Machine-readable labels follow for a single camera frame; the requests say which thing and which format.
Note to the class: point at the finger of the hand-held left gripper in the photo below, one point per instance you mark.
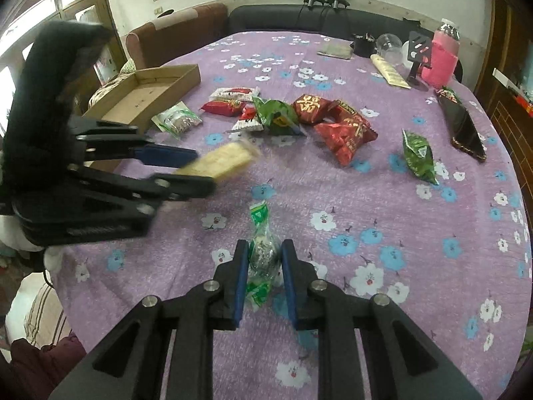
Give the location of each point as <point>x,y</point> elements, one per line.
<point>166,154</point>
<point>187,187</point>

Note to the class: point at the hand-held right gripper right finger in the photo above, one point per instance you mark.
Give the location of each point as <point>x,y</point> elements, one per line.
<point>289,283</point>

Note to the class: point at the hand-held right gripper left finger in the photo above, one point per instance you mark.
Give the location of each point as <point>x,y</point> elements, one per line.
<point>240,283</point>

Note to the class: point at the green and white snack packet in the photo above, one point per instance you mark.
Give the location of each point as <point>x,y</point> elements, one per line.
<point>179,121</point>

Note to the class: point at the clear green-ended candy packet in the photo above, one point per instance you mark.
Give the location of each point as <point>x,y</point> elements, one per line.
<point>261,254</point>

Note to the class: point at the beige cracker packet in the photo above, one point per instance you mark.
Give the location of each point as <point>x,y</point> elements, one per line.
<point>220,162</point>

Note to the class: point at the cardboard box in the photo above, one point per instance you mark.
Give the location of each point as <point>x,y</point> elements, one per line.
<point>141,100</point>

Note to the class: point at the small white and red packet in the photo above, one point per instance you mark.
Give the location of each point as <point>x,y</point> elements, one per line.
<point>247,124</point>

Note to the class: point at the red and gold snack packet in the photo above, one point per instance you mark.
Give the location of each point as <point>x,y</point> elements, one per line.
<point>310,108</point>

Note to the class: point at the large red snack packet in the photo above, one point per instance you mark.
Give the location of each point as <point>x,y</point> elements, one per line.
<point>345,141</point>

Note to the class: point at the red packet with dark label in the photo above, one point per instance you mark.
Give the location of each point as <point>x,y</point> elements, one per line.
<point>349,112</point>

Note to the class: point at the person's left forearm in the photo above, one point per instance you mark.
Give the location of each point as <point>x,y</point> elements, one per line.
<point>46,91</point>

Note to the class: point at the flat red snack packet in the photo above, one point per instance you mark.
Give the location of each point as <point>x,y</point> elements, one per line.
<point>220,108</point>

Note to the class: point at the brown patterned blanket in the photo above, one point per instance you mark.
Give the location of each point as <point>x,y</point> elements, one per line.
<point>112,85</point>

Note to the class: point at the long white and red packet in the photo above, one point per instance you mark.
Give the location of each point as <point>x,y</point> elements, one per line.
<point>233,93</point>

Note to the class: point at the purple floral tablecloth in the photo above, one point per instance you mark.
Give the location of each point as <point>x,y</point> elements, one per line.
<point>333,200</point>

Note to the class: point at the green pillow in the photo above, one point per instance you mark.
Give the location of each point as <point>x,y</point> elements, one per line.
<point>128,66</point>

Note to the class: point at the striped cloth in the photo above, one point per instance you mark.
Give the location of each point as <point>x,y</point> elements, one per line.
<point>41,316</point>

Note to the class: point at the brown sofa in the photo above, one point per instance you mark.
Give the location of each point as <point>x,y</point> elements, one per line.
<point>187,25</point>

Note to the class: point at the dark red cloth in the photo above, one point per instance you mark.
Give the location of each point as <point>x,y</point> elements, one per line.
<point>50,366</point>

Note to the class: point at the black leather sofa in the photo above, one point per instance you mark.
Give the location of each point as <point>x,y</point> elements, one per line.
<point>270,18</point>

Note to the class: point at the olive notebook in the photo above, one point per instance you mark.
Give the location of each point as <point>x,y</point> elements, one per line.
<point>335,50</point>

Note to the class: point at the small black container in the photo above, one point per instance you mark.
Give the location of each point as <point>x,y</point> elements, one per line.
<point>364,46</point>

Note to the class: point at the long beige packet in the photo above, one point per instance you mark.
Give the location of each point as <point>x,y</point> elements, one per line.
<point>389,71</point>

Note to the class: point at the black phone stand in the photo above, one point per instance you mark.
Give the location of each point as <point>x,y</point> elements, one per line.
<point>418,46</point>

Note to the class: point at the pink bottle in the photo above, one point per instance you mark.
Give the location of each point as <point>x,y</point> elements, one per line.
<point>441,58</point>

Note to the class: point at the wooden cabinet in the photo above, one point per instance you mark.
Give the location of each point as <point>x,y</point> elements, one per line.
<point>512,125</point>

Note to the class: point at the wooden framed glass panel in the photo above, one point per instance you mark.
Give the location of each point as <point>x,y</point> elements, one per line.
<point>499,29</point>

